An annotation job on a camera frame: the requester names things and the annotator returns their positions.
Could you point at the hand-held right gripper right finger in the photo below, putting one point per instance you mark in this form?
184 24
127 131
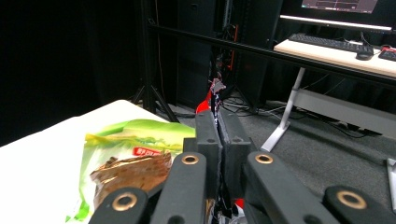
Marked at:
233 168

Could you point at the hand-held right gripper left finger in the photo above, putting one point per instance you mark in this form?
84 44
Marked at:
213 168

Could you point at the green and white food packet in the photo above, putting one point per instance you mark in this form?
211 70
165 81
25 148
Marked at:
140 130

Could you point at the gold foil snack packet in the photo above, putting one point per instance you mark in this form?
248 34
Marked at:
130 175

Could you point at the black tripod stand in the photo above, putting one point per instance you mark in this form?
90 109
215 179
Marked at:
149 93

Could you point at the black equipment rack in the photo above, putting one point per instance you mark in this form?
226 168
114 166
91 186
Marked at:
199 46

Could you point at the black keyboard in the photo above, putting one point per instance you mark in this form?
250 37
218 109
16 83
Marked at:
330 42

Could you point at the black computer mouse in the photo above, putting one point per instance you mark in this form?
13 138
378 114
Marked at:
364 55

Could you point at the computer monitor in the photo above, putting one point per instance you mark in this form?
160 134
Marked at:
339 12

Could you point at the small black and red device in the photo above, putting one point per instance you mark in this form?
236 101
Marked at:
388 53

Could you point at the black horizontal frame bar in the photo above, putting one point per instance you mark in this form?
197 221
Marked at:
249 46

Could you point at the desk with white metal frame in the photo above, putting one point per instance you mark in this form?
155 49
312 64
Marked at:
336 59

